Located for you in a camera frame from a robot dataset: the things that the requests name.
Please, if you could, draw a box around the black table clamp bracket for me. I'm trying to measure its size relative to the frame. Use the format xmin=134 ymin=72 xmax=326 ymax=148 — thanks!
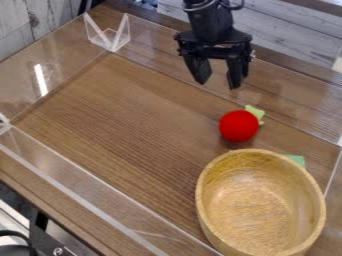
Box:
xmin=29 ymin=211 xmax=78 ymax=256

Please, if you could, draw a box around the clear acrylic tray enclosure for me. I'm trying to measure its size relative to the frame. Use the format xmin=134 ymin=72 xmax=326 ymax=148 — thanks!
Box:
xmin=0 ymin=7 xmax=342 ymax=256

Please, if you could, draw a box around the green felt piece behind bowl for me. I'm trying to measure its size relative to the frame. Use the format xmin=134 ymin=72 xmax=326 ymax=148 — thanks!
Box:
xmin=282 ymin=154 xmax=306 ymax=168

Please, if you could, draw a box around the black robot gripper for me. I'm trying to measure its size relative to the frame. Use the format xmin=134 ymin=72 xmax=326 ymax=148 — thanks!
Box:
xmin=174 ymin=6 xmax=253 ymax=90

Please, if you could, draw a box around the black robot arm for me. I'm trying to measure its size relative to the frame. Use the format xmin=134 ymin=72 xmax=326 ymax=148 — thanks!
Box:
xmin=174 ymin=0 xmax=253 ymax=90

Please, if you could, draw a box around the wooden oval bowl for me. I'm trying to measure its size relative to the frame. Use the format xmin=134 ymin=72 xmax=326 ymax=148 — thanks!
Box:
xmin=195 ymin=149 xmax=326 ymax=256

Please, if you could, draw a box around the black cable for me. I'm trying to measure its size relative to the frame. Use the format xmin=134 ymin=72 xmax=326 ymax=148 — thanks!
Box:
xmin=0 ymin=229 xmax=39 ymax=256

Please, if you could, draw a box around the red felt strawberry toy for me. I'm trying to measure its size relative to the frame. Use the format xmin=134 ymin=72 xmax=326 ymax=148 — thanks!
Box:
xmin=219 ymin=105 xmax=266 ymax=142

